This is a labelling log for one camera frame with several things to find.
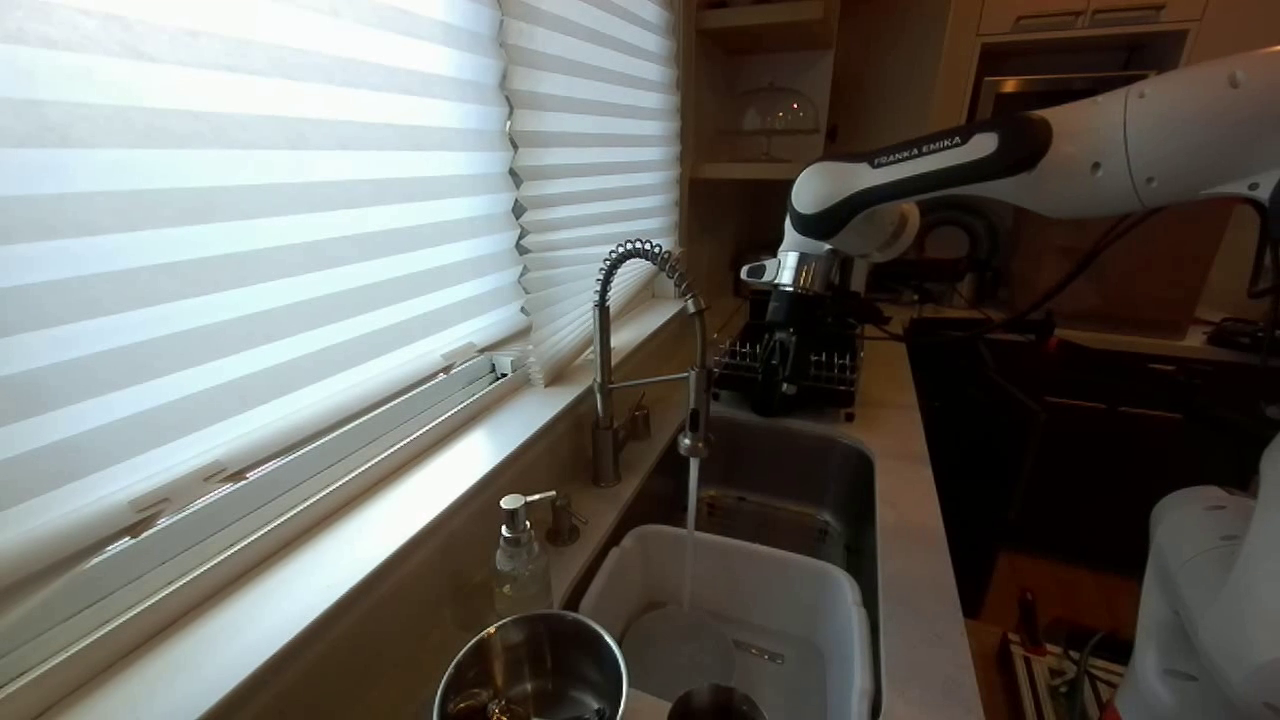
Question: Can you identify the stainless steel sink basin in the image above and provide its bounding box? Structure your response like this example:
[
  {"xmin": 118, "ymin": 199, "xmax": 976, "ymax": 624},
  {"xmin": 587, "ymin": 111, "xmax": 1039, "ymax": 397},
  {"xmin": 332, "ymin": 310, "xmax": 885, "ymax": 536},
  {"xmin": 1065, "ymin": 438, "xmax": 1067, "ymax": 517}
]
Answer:
[{"xmin": 626, "ymin": 407, "xmax": 878, "ymax": 632}]

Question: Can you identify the white plastic dish tub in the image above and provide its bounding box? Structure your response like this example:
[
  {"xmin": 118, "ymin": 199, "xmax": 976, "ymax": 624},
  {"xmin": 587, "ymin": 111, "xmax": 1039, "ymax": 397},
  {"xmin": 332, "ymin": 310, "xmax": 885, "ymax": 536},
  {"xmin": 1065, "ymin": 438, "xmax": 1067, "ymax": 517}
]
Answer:
[{"xmin": 580, "ymin": 524, "xmax": 878, "ymax": 720}]

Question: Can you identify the stainless steel pot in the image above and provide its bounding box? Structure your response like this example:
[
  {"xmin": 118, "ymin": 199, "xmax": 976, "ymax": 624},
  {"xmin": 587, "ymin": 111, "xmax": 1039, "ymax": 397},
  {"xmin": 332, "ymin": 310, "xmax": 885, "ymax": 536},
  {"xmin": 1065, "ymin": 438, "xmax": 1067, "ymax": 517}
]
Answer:
[{"xmin": 427, "ymin": 607, "xmax": 630, "ymax": 720}]

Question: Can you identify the chrome spring kitchen faucet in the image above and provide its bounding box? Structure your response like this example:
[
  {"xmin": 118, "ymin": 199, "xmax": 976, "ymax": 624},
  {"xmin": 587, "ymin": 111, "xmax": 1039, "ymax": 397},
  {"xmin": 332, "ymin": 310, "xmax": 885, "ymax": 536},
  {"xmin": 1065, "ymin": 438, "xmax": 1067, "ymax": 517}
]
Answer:
[{"xmin": 592, "ymin": 238, "xmax": 707, "ymax": 490}]

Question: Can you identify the built-in microwave oven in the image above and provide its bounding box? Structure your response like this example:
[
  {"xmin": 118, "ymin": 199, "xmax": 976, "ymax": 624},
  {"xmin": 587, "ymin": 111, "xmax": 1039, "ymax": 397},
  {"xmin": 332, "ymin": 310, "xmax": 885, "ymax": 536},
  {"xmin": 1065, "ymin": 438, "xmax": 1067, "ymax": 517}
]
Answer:
[{"xmin": 969, "ymin": 73, "xmax": 1132, "ymax": 122}]

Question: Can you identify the clear soap dispenser bottle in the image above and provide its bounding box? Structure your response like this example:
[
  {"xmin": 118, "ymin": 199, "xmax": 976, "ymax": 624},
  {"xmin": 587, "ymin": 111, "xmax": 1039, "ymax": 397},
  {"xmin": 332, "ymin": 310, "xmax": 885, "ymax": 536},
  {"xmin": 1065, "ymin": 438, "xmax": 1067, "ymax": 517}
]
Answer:
[{"xmin": 491, "ymin": 494, "xmax": 551, "ymax": 615}]

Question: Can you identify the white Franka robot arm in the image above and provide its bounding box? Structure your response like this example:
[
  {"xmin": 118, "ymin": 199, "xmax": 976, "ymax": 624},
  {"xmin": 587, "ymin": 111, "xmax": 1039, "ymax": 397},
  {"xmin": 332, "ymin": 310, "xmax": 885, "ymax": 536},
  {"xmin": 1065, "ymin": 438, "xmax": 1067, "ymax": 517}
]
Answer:
[{"xmin": 740, "ymin": 44, "xmax": 1280, "ymax": 720}]

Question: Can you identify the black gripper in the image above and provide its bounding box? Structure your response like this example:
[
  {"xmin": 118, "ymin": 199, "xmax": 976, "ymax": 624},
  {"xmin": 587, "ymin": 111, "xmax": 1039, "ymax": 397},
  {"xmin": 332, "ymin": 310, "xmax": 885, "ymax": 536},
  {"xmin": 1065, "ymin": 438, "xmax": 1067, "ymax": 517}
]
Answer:
[{"xmin": 760, "ymin": 292, "xmax": 858, "ymax": 390}]

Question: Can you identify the white pleated window blind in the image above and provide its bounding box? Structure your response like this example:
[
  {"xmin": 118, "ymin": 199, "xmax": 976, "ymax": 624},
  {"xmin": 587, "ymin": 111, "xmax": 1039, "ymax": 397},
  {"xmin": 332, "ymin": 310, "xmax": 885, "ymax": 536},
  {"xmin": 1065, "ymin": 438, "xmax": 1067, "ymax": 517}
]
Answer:
[{"xmin": 0, "ymin": 0, "xmax": 685, "ymax": 592}]

